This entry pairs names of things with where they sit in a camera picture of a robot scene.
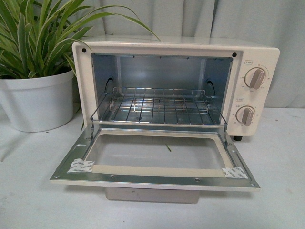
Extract glass oven door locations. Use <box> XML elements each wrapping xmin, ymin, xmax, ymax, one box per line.
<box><xmin>51</xmin><ymin>122</ymin><xmax>260</xmax><ymax>191</ymax></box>

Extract silver oven door handle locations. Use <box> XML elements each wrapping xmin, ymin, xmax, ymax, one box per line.
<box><xmin>105</xmin><ymin>187</ymin><xmax>200</xmax><ymax>204</ymax></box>

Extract cream Toshiba toaster oven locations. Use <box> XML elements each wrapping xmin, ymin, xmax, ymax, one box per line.
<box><xmin>72</xmin><ymin>35</ymin><xmax>280</xmax><ymax>141</ymax></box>

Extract lower timer knob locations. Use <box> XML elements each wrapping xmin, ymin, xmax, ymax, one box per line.
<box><xmin>235</xmin><ymin>106</ymin><xmax>255</xmax><ymax>126</ymax></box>

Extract upper temperature knob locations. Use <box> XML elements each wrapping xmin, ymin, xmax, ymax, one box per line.
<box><xmin>244</xmin><ymin>68</ymin><xmax>266</xmax><ymax>90</ymax></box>

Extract white plastic flower pot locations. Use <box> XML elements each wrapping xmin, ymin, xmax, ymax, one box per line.
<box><xmin>0</xmin><ymin>71</ymin><xmax>73</xmax><ymax>132</ymax></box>

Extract green striped spider plant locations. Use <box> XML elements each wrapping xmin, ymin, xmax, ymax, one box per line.
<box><xmin>0</xmin><ymin>0</ymin><xmax>161</xmax><ymax>80</ymax></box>

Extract grey fabric backdrop curtain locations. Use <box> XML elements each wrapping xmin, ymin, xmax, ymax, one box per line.
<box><xmin>82</xmin><ymin>0</ymin><xmax>305</xmax><ymax>108</ymax></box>

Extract metal wire oven rack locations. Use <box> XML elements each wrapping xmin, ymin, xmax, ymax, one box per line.
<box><xmin>91</xmin><ymin>87</ymin><xmax>227</xmax><ymax>126</ymax></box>

